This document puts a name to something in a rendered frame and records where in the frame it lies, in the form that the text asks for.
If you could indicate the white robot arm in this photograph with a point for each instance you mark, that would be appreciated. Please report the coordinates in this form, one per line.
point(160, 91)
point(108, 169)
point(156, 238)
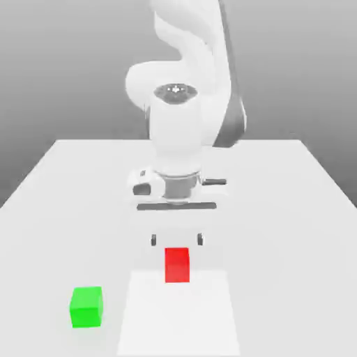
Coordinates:
point(175, 131)

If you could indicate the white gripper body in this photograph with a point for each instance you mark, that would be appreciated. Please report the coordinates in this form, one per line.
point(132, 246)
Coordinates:
point(176, 206)

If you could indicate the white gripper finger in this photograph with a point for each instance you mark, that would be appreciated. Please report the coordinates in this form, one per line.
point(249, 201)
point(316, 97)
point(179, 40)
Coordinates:
point(200, 239)
point(153, 240)

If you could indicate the small red cube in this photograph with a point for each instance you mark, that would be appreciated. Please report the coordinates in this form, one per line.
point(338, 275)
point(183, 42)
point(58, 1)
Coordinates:
point(177, 266)

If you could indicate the small green cube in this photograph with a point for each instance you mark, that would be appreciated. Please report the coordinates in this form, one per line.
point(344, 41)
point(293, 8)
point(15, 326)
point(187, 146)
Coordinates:
point(86, 308)

